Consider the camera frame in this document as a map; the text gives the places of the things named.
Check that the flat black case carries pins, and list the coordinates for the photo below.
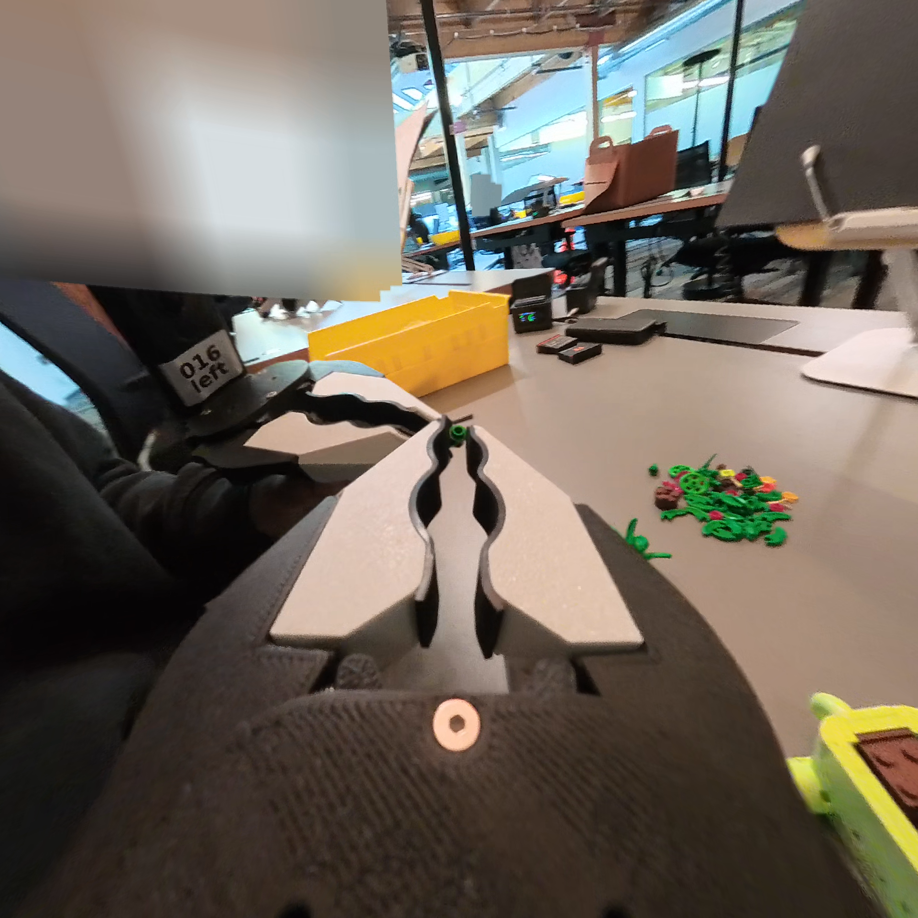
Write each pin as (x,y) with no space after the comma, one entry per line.
(617,330)

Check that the black desk mat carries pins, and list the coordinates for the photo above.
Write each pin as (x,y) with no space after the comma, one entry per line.
(717,326)

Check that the lime toy brick pot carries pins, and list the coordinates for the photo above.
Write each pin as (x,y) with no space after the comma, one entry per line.
(860,810)

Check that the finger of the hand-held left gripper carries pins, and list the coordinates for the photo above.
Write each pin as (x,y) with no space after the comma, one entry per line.
(337,452)
(373,391)

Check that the person's left forearm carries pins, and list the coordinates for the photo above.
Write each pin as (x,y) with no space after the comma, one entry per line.
(186,516)

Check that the cardboard display board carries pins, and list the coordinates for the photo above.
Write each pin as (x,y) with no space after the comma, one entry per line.
(412,158)

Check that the black box device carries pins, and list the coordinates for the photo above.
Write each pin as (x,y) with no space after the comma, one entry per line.
(584,287)

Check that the white monitor stand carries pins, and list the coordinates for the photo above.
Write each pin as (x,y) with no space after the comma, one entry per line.
(875,358)

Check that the green leafy toy plant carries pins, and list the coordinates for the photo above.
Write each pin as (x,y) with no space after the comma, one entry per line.
(638,541)

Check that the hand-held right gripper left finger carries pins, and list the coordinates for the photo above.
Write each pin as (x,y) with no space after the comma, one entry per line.
(351,566)

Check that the yellow plastic bin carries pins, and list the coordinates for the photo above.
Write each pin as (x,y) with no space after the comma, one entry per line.
(401,344)

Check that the small black battery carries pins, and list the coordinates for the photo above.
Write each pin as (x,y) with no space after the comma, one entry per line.
(579,353)
(556,343)

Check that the brown bag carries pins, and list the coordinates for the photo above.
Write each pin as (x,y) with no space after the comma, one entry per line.
(631,172)

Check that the black metal post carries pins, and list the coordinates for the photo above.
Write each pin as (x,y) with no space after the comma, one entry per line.
(448,129)

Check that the brown round toy brick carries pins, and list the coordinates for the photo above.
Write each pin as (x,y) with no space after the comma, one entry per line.
(667,497)

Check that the pile of small toy pieces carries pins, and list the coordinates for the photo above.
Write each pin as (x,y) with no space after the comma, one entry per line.
(731,502)

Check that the dark computer monitor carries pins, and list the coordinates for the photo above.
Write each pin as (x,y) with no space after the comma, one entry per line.
(846,93)

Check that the black power bank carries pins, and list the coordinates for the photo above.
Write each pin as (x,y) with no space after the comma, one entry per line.
(531,305)

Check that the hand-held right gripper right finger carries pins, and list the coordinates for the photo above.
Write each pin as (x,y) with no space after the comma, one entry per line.
(556,574)

